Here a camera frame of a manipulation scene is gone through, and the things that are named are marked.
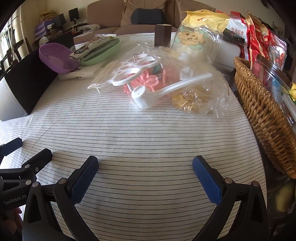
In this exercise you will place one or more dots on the dark wooden chair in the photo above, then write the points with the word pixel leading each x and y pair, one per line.
pixel 13 56

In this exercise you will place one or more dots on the clear zip bag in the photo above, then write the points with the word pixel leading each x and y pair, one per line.
pixel 275 81

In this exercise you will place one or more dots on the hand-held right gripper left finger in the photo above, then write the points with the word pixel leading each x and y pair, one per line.
pixel 84 180

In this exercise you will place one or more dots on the small brown box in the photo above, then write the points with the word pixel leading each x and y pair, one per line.
pixel 163 34

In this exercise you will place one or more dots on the yellow folded fabric pile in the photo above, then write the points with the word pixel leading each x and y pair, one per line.
pixel 47 15

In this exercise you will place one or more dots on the large clear plastic bag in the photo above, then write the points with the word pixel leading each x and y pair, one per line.
pixel 219 92

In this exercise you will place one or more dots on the white storage box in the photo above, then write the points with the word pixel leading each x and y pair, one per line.
pixel 225 55

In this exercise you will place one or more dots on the white red snack packet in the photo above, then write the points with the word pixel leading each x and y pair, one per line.
pixel 238 25

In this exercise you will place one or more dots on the bag of yellow pieces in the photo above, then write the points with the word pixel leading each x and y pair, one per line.
pixel 189 102

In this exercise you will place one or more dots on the purple plastic bowl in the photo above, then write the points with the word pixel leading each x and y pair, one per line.
pixel 55 56

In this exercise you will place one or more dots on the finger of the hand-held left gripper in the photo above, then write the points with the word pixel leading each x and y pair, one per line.
pixel 38 158
pixel 11 146

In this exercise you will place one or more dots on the dark blue storage box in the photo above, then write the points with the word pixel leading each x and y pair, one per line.
pixel 25 81

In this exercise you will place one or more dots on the white massager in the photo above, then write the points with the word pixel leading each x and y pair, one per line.
pixel 92 27

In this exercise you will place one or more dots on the black speaker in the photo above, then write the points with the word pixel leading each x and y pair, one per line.
pixel 73 14
pixel 60 19

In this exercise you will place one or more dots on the brown white packet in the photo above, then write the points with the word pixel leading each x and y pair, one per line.
pixel 92 45

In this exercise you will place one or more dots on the wicker basket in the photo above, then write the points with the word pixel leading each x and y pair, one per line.
pixel 261 115

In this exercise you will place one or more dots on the green plastic tray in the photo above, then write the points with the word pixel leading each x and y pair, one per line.
pixel 108 49

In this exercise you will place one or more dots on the brown sofa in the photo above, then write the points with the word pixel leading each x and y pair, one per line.
pixel 104 14

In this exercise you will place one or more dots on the black remote control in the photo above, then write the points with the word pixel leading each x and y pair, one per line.
pixel 232 36

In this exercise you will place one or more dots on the bunch of bananas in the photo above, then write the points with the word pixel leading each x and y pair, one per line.
pixel 292 91

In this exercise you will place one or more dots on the yellow top clear bag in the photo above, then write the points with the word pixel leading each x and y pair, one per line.
pixel 196 39

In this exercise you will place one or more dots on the pink flower mould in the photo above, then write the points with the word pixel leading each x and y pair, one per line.
pixel 148 82

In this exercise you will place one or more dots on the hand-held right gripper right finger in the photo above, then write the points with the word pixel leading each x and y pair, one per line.
pixel 207 183

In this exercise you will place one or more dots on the black cushion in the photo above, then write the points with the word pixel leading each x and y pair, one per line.
pixel 148 16

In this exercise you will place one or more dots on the purple tissue packs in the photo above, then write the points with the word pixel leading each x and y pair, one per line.
pixel 44 26

